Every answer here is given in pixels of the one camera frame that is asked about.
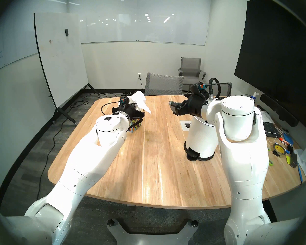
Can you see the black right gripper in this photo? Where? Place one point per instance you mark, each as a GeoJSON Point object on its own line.
{"type": "Point", "coordinates": [196, 105]}

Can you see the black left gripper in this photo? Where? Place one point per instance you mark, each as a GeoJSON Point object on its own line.
{"type": "Point", "coordinates": [128, 111]}

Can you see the colourful patterned tissue box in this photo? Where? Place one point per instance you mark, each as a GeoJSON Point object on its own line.
{"type": "Point", "coordinates": [134, 129]}

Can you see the white pulled-out tissue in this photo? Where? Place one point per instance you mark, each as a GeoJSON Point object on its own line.
{"type": "Point", "coordinates": [141, 100]}

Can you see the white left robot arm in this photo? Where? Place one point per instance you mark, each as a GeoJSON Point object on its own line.
{"type": "Point", "coordinates": [91, 157]}

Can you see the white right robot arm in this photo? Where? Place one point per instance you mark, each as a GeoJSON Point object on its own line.
{"type": "Point", "coordinates": [244, 157]}

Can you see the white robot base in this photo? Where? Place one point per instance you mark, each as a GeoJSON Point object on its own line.
{"type": "Point", "coordinates": [148, 236]}

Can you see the white table outlet plate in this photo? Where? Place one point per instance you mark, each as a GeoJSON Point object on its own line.
{"type": "Point", "coordinates": [185, 125]}

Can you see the wide grey mesh chair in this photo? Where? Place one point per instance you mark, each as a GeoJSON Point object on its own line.
{"type": "Point", "coordinates": [163, 85]}

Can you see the grey swivel office chair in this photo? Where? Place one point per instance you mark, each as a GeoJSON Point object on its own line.
{"type": "Point", "coordinates": [191, 65]}

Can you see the whiteboard cleaner spray bottle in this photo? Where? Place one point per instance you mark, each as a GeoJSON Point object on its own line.
{"type": "Point", "coordinates": [255, 95]}

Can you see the white cloth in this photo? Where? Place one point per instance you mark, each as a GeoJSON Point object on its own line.
{"type": "Point", "coordinates": [267, 117]}

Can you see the rolling whiteboard on stand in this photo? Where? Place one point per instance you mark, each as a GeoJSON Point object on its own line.
{"type": "Point", "coordinates": [61, 60]}

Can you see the black keyboard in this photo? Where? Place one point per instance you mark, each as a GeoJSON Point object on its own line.
{"type": "Point", "coordinates": [270, 129]}

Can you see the black video bar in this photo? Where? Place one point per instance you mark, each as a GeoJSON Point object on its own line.
{"type": "Point", "coordinates": [278, 109]}

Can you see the yellow black tape roll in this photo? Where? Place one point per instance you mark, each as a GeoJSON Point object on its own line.
{"type": "Point", "coordinates": [279, 149]}

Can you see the blue pouch with marker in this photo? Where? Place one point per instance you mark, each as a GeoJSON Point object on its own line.
{"type": "Point", "coordinates": [288, 139]}

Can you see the black block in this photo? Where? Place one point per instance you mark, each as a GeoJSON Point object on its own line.
{"type": "Point", "coordinates": [294, 160]}

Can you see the blue pen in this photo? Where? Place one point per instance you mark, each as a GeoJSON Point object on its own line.
{"type": "Point", "coordinates": [300, 173]}

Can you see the black table leg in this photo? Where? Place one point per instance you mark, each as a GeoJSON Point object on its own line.
{"type": "Point", "coordinates": [270, 211]}

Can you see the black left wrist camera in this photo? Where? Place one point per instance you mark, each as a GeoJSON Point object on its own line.
{"type": "Point", "coordinates": [124, 101]}

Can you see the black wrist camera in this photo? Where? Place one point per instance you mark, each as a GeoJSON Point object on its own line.
{"type": "Point", "coordinates": [197, 88]}
{"type": "Point", "coordinates": [124, 101]}

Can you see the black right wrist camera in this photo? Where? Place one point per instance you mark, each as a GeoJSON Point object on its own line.
{"type": "Point", "coordinates": [197, 88]}

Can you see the long glass wall board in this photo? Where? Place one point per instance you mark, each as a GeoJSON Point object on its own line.
{"type": "Point", "coordinates": [148, 30]}

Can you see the black wall screen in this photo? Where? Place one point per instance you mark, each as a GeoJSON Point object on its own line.
{"type": "Point", "coordinates": [278, 55]}

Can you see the wall whiteboard with writing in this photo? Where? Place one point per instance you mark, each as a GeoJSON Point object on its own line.
{"type": "Point", "coordinates": [10, 53]}

